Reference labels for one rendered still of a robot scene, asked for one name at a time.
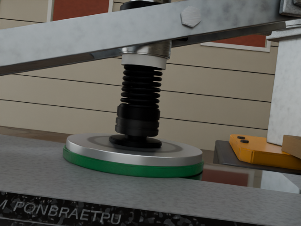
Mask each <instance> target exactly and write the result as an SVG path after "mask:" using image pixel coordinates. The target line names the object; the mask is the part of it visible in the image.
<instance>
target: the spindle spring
mask: <svg viewBox="0 0 301 226"><path fill-rule="evenodd" d="M124 69H125V70H124V72H123V74H124V75H125V76H123V78H122V79H123V80H125V81H124V82H122V85H123V86H124V87H122V88H121V90H122V91H125V92H122V93H121V96H122V97H125V98H121V99H120V100H121V102H125V103H122V104H120V105H121V106H126V107H134V108H142V109H158V108H159V105H158V104H157V103H159V99H157V98H159V97H160V94H158V93H156V92H160V91H161V89H160V88H157V87H160V86H161V83H158V82H140V81H131V80H146V81H162V78H161V77H155V76H162V75H163V73H162V72H159V71H151V70H163V69H162V68H157V67H151V66H144V65H124ZM133 69H150V70H133ZM132 74H143V75H155V76H154V77H152V76H138V75H132ZM131 86H146V87H131ZM147 87H152V88H147ZM130 91H141V92H152V93H136V92H130ZM129 97H141V98H151V99H135V98H129ZM129 102H131V103H146V104H126V103H129ZM149 104H150V105H149Z"/></svg>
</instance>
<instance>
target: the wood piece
mask: <svg viewBox="0 0 301 226"><path fill-rule="evenodd" d="M282 151H284V152H286V153H288V154H291V155H293V156H295V157H298V158H300V159H301V136H292V135H283V143H282Z"/></svg>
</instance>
